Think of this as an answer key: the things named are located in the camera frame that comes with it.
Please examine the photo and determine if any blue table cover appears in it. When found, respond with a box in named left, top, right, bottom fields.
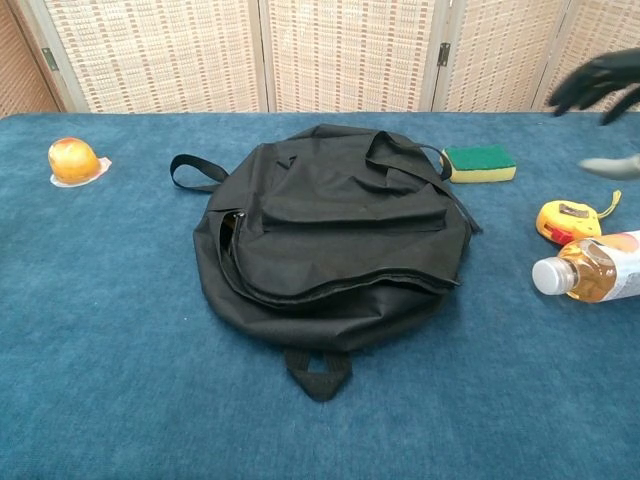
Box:
left=0, top=110, right=640, bottom=480

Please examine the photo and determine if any plastic tea bottle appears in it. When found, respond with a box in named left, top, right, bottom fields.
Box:
left=531, top=229, right=640, bottom=305

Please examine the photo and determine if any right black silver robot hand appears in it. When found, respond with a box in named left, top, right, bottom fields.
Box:
left=547, top=48, right=640, bottom=182

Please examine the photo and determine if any green and yellow sponge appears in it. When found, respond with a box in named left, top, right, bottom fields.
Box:
left=440, top=144, right=518, bottom=184

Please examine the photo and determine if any yellow tape measure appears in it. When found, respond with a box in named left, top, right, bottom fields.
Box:
left=535, top=189, right=623, bottom=246

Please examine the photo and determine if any black backpack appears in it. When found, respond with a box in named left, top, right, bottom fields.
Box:
left=169, top=123, right=484, bottom=403

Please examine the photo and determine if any brown woven screen panel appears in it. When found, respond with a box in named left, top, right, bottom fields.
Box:
left=0, top=0, right=66, bottom=120

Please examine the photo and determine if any wrapped orange bun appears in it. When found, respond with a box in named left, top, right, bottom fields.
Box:
left=47, top=137, right=113, bottom=187

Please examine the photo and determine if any beige woven screen panel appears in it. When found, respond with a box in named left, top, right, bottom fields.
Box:
left=27, top=0, right=271, bottom=115
left=257, top=0, right=449, bottom=114
left=532, top=0, right=640, bottom=113
left=432, top=0, right=574, bottom=113

